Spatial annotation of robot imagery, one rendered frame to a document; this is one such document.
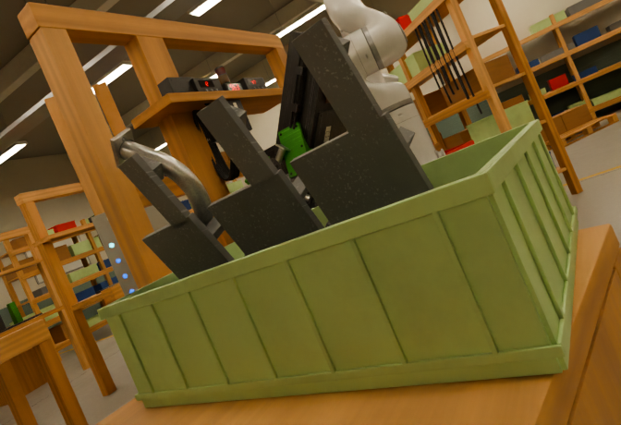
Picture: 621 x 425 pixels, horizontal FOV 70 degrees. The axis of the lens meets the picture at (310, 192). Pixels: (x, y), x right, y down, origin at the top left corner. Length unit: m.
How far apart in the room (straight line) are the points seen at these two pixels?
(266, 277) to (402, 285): 0.16
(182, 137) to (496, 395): 1.65
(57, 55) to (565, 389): 1.66
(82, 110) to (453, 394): 1.49
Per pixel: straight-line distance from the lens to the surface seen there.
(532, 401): 0.40
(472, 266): 0.39
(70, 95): 1.71
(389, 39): 1.20
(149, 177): 0.68
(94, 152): 1.65
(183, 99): 1.82
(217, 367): 0.63
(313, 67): 0.50
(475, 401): 0.42
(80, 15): 1.93
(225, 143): 0.58
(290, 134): 1.87
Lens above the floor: 1.00
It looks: 1 degrees down
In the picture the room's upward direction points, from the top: 23 degrees counter-clockwise
